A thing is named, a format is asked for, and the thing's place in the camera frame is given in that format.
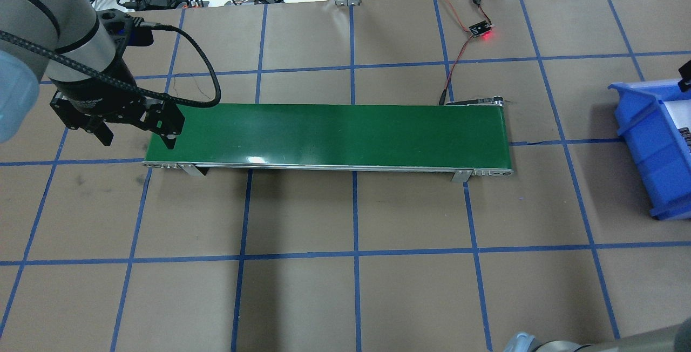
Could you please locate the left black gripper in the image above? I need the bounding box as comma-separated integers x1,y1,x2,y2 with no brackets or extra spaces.
50,61,185,150

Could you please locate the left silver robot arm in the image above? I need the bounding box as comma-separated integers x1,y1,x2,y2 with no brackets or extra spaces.
1,0,185,148

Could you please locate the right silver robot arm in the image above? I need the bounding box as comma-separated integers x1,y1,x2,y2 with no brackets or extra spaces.
506,63,690,351

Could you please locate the blue plastic bin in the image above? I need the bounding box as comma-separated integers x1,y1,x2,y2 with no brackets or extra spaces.
609,80,690,221

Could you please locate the green conveyor belt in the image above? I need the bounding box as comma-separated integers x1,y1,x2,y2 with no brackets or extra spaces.
143,103,514,182

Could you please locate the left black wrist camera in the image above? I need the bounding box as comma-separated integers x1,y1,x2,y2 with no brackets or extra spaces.
96,9,154,50

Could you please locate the red black wire with sensor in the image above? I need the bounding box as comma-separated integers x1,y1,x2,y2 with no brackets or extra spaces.
435,0,495,106

